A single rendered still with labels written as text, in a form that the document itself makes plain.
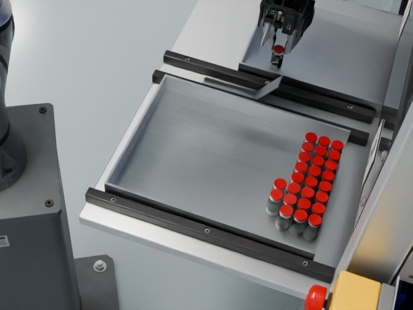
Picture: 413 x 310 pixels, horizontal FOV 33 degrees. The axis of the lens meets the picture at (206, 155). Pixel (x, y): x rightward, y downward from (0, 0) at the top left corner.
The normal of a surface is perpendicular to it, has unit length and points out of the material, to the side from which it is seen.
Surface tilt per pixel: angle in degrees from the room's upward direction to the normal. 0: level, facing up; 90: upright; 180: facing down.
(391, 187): 90
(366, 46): 0
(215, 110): 0
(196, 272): 0
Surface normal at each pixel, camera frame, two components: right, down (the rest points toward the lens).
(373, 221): -0.33, 0.72
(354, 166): 0.07, -0.62
